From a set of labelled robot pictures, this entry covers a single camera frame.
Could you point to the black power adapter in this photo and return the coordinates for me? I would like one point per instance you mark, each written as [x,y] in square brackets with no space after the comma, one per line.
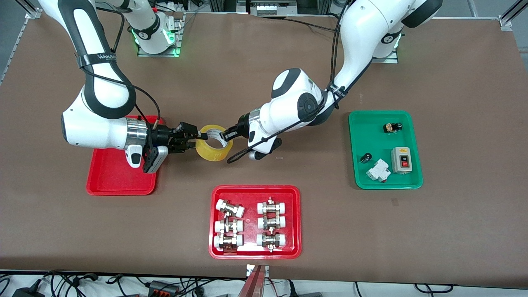
[29,292]

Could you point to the empty red plastic tray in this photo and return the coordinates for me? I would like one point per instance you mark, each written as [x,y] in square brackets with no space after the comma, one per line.
[115,181]

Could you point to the aluminium camera mount post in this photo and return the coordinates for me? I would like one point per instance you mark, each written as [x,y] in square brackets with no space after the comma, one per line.
[253,284]

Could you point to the small black cylindrical capacitor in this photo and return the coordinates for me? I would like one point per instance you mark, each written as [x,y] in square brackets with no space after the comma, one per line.
[366,158]

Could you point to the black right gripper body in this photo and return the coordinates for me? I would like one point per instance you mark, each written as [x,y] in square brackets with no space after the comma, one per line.
[164,136]

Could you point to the white capped metal pipe fitting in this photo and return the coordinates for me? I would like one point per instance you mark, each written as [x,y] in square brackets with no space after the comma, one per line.
[229,208]
[229,226]
[271,207]
[228,242]
[271,222]
[271,240]

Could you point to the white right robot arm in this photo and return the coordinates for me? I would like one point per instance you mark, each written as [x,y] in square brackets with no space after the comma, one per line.
[90,132]

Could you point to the black orange power strip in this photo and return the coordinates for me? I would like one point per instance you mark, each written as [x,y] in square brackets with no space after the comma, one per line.
[164,288]

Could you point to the black orange push button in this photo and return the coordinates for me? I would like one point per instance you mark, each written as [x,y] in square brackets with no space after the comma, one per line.
[392,128]

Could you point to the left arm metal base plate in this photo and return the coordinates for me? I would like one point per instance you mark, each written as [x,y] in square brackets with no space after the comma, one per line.
[387,60]

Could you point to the aluminium corner profile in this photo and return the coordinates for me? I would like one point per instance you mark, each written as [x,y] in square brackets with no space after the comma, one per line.
[31,14]
[511,16]

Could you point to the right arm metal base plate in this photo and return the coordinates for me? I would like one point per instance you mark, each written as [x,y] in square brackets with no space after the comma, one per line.
[156,54]

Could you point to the white circuit breaker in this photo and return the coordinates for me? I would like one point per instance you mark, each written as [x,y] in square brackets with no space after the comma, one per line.
[378,171]

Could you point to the grey on-off switch box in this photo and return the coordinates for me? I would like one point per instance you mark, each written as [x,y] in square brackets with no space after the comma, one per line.
[401,161]

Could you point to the green plastic tray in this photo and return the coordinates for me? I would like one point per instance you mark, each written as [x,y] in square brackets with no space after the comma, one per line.
[363,177]

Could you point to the red tray with fittings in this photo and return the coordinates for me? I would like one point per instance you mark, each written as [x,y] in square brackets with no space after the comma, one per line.
[251,251]

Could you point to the white socket power strip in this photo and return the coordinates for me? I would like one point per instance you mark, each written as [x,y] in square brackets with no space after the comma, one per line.
[266,7]

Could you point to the yellowish clear tape roll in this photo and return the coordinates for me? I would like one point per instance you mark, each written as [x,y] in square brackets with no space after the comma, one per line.
[210,154]

